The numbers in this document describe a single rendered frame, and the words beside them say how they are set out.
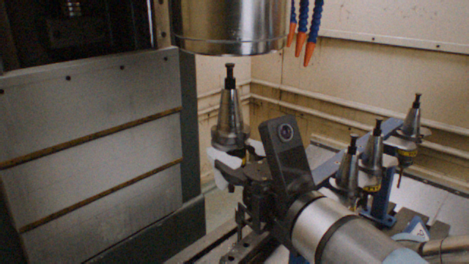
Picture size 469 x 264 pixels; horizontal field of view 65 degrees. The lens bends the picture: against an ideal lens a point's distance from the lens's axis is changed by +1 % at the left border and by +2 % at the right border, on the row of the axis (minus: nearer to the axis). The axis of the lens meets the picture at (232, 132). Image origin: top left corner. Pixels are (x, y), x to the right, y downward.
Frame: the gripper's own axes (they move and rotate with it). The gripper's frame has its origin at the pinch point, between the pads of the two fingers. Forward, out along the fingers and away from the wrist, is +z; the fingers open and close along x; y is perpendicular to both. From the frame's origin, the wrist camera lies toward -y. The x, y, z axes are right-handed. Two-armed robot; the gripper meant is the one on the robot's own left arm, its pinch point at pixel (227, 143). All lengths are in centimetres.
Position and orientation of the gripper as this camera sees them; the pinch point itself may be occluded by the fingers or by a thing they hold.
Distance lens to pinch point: 58.7
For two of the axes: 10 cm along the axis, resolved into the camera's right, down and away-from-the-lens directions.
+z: -5.3, -3.6, 7.7
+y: 0.0, 9.1, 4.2
